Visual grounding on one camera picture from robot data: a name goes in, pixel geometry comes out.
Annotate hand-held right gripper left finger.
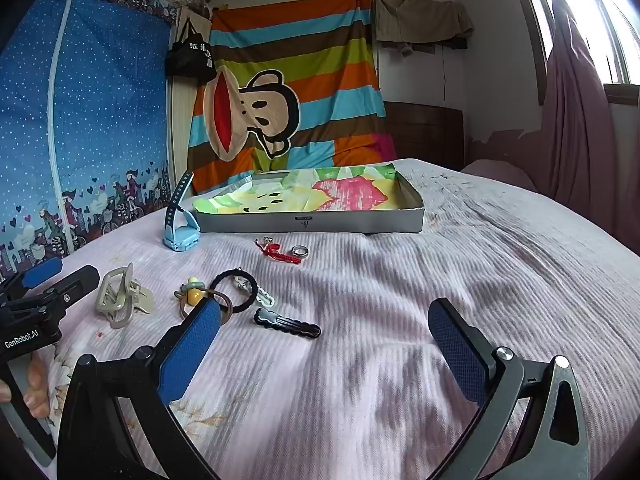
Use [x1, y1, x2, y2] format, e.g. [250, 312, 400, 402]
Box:
[56, 299, 223, 480]

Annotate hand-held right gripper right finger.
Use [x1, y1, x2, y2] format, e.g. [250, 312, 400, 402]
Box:
[427, 297, 588, 480]

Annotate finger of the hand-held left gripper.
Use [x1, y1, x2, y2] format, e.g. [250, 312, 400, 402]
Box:
[0, 265, 100, 330]
[0, 258, 64, 306]

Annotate beige strap watch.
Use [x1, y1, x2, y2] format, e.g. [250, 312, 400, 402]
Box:
[95, 262, 156, 329]

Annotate brown hair tie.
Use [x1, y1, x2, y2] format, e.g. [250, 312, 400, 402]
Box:
[180, 292, 233, 323]

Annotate black hair clip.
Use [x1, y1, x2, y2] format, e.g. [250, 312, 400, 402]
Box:
[253, 307, 322, 339]

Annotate light blue smartwatch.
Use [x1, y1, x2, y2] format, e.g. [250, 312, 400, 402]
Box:
[163, 170, 202, 253]

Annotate grey shallow cardboard box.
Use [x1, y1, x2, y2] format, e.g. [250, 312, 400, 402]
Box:
[192, 166, 426, 235]

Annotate person's left hand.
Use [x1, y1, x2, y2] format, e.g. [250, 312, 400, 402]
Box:
[0, 352, 51, 421]

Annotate yellow green hair charm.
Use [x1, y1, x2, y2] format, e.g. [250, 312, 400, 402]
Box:
[174, 276, 207, 307]

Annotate pink bed blanket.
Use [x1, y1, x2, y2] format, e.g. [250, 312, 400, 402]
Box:
[0, 157, 640, 480]

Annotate white hair clip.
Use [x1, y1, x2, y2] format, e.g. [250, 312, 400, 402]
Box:
[235, 272, 277, 308]

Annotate blue dotted fabric wardrobe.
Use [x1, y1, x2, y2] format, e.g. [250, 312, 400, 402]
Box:
[0, 0, 181, 281]

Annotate pink pillow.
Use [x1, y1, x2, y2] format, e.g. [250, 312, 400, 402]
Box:
[460, 159, 538, 193]

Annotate colourful printed cloth liner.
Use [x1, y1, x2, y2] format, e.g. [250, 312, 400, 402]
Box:
[194, 166, 401, 216]

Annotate dark wooden headboard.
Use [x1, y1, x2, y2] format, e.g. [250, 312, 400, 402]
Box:
[382, 101, 465, 171]

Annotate black tote bag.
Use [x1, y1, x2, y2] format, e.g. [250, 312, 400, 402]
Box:
[165, 17, 217, 81]

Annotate pink curtain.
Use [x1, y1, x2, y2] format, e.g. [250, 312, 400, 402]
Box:
[470, 0, 618, 206]

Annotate striped monkey print blanket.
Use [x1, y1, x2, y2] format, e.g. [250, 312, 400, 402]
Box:
[187, 0, 398, 196]

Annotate khaki hanging clothes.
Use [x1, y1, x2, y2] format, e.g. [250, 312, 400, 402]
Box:
[374, 0, 475, 56]

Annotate window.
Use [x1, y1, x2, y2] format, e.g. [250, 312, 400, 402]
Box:
[517, 0, 640, 86]

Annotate black hair tie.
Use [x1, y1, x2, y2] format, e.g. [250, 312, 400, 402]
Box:
[207, 270, 258, 312]

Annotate red cord bracelet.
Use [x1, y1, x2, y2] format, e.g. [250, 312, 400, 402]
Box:
[255, 239, 301, 265]

